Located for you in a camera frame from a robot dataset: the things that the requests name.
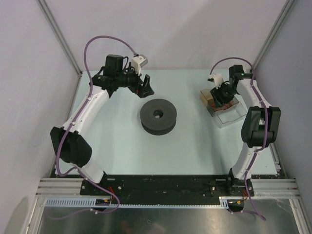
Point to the aluminium frame post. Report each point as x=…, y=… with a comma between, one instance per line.
x=58, y=34
x=281, y=19

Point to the grey slotted cable duct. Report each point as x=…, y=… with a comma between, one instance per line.
x=96, y=203

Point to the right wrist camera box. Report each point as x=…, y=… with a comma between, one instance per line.
x=217, y=79

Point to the right aluminium frame post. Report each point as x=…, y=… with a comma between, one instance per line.
x=281, y=19

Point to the aluminium front rail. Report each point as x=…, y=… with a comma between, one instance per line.
x=263, y=188

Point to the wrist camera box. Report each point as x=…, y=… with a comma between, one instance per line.
x=217, y=79
x=138, y=62

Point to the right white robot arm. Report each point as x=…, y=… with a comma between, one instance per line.
x=261, y=122

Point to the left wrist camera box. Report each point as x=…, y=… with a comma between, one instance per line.
x=138, y=62

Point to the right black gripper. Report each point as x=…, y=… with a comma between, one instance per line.
x=219, y=99

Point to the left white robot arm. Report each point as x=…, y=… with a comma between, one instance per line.
x=68, y=140

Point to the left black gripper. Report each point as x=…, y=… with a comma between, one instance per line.
x=142, y=91

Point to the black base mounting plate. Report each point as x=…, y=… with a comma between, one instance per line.
x=165, y=189

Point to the left aluminium frame post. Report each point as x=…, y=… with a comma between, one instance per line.
x=58, y=34

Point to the black cable spool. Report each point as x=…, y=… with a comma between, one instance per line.
x=158, y=116

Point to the clear plastic bin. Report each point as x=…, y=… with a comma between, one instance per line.
x=227, y=115

